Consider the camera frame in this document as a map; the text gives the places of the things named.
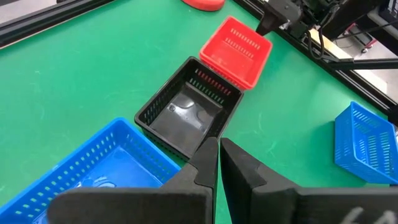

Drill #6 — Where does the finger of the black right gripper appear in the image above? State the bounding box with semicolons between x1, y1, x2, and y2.
255;0;304;37

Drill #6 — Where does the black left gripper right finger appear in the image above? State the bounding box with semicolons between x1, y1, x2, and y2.
220;137;398;224

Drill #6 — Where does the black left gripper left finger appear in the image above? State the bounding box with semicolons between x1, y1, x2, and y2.
46;136;220;224

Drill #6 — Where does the black plastic slotted basket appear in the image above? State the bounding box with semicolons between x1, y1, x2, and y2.
134;56;245;162

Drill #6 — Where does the red plastic slotted basket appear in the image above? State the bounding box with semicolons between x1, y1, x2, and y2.
198;16;274;91

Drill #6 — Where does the blue plastic slotted basket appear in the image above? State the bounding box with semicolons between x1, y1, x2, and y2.
334;101;398;185
0;117;182;224

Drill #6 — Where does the wooden side board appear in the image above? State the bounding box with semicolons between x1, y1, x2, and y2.
309;27;398;94

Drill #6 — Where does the red desk lamp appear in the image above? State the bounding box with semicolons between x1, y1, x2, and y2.
181;0;226;12

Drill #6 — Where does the black aluminium table frame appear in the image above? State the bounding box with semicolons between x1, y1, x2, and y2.
0;0;398;125

